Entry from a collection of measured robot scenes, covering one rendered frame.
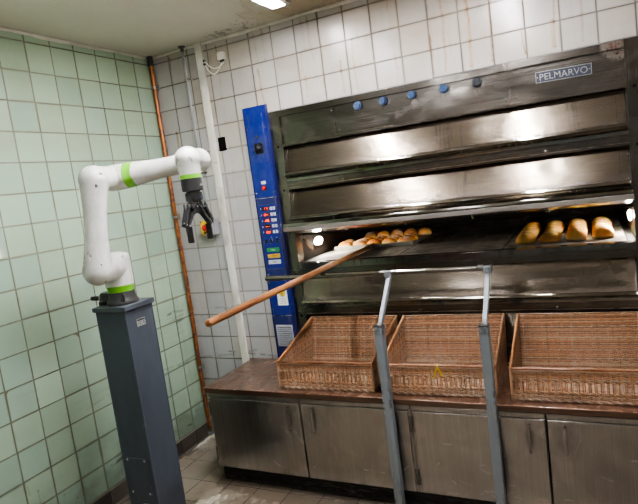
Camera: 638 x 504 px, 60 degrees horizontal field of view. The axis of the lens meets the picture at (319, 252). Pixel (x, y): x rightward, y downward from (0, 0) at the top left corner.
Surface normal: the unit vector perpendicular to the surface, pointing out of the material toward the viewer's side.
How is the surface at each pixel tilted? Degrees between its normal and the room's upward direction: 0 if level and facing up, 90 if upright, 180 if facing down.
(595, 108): 70
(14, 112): 90
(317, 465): 90
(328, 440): 90
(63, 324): 90
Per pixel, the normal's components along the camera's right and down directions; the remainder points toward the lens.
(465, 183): -0.45, -0.18
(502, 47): -0.43, 0.17
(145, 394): 0.90, -0.07
